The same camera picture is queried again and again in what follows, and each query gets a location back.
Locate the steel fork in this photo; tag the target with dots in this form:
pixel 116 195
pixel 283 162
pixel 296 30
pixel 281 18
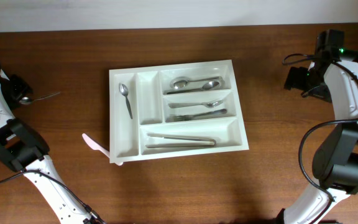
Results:
pixel 189 117
pixel 210 104

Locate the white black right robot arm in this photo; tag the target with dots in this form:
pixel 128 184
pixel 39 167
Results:
pixel 332 77

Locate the white plastic knife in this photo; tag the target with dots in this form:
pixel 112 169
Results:
pixel 94 145

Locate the steel tablespoon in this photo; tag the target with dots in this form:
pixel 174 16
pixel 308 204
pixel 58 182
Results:
pixel 212 85
pixel 182 82

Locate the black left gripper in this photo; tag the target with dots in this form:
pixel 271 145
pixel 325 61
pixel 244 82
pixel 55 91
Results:
pixel 24 89

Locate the small teaspoon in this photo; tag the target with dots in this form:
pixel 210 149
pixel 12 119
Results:
pixel 123 89
pixel 31 99

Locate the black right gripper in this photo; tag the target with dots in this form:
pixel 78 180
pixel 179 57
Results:
pixel 295 79

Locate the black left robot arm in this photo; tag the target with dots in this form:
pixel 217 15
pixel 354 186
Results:
pixel 24 151

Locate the white plastic cutlery tray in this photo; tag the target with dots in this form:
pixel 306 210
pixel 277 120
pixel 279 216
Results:
pixel 149 103

